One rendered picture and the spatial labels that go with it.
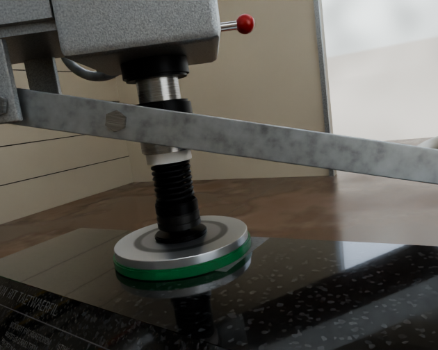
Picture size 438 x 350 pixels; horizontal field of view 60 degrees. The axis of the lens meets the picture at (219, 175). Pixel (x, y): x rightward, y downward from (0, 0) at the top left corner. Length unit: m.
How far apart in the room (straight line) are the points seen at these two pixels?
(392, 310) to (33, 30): 0.52
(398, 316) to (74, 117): 0.45
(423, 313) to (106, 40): 0.45
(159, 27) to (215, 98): 5.51
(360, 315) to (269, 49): 5.30
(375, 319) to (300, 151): 0.25
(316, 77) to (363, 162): 4.81
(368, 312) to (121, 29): 0.42
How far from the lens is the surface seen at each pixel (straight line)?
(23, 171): 5.92
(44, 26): 0.56
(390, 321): 0.41
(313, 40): 5.42
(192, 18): 0.50
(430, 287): 0.48
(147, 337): 0.44
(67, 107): 0.57
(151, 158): 0.58
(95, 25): 0.51
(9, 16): 0.56
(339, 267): 0.52
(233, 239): 0.57
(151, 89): 0.57
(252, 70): 5.71
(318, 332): 0.39
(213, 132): 0.53
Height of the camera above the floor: 1.03
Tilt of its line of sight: 9 degrees down
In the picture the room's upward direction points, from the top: 8 degrees counter-clockwise
